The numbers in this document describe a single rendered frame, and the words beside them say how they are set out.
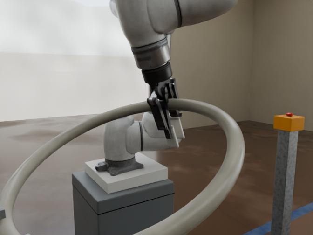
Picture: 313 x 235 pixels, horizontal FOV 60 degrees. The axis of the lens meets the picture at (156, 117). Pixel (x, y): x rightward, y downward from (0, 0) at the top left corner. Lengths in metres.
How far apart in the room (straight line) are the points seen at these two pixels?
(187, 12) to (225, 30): 6.83
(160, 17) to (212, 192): 0.39
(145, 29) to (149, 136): 0.78
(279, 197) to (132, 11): 1.53
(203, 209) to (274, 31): 7.59
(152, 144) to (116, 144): 0.17
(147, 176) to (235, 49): 6.61
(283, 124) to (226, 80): 5.81
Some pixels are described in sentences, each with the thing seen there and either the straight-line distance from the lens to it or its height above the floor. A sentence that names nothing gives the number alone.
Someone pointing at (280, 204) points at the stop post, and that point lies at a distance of 1.90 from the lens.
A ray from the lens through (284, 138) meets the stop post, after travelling 1.77.
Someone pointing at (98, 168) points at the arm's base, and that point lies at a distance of 1.37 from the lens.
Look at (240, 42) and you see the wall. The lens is 7.87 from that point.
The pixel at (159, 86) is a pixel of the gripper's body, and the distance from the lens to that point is 0.68.
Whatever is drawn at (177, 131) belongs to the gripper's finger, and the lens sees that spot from 0.78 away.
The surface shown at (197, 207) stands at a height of 1.15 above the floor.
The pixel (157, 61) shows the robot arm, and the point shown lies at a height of 1.35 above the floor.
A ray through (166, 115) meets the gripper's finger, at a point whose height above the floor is 1.22.
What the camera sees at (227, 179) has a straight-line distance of 0.42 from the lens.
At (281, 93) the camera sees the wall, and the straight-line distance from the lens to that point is 7.66.
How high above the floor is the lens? 1.33
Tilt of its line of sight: 9 degrees down
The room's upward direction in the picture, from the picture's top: straight up
